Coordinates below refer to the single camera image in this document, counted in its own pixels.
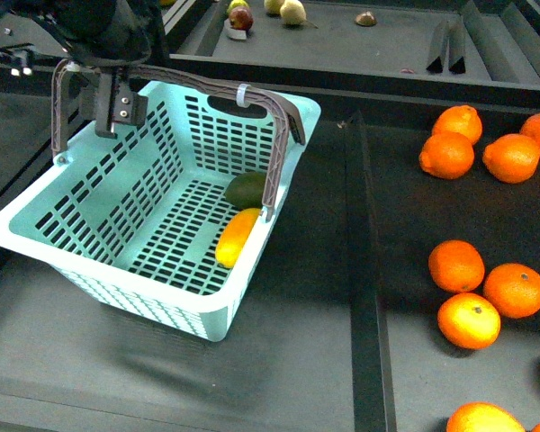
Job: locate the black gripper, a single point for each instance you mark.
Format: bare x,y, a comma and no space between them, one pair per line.
111,34

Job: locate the light teal plastic basket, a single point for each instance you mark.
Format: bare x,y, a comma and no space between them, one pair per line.
134,221

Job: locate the brown basket handle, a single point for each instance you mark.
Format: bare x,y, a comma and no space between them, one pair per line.
286,116

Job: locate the green avocado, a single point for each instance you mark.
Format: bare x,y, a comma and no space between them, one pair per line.
246,190

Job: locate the yellow mango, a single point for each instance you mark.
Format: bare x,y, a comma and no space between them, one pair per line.
234,237

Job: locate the white zip tie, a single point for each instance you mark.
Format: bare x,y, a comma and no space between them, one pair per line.
241,95

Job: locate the orange fruit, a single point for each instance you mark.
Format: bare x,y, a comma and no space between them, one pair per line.
514,290
469,321
482,416
456,266

